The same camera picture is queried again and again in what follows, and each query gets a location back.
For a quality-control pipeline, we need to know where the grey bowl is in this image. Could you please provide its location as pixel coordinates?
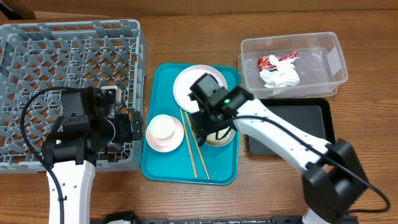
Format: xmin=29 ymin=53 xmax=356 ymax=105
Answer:
xmin=205 ymin=128 xmax=236 ymax=147

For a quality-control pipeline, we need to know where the white cup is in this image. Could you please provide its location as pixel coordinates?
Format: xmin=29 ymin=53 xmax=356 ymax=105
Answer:
xmin=149 ymin=114 xmax=175 ymax=139

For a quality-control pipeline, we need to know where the pink bowl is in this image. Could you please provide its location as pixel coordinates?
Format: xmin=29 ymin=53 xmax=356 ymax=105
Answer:
xmin=146 ymin=116 xmax=185 ymax=153

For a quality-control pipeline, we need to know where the red snack wrapper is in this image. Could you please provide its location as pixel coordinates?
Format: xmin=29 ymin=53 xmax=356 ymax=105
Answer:
xmin=257 ymin=51 xmax=299 ymax=72

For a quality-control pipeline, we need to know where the white napkin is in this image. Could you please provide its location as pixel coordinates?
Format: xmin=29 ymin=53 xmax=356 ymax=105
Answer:
xmin=259 ymin=62 xmax=300 ymax=88

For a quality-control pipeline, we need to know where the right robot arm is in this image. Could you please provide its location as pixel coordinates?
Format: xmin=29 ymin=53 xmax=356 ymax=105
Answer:
xmin=189 ymin=73 xmax=368 ymax=223

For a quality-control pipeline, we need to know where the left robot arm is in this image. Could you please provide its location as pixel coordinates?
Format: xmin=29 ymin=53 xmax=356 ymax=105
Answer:
xmin=41 ymin=86 xmax=143 ymax=223

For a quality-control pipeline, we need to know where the grey dishwasher rack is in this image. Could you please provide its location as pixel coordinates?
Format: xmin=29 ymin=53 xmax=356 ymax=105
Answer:
xmin=1 ymin=19 xmax=148 ymax=174

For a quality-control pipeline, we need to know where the teal plastic tray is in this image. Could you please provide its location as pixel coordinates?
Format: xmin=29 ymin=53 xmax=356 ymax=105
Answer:
xmin=141 ymin=63 xmax=239 ymax=185

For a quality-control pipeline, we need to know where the large white plate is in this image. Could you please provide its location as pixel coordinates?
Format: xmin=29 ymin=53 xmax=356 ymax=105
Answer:
xmin=173 ymin=65 xmax=228 ymax=113

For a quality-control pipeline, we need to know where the black plastic tray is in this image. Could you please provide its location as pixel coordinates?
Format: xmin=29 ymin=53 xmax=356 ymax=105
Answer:
xmin=261 ymin=98 xmax=335 ymax=144

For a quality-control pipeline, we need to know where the clear plastic bin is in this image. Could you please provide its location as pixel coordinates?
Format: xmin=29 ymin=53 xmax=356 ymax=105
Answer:
xmin=238 ymin=32 xmax=348 ymax=99

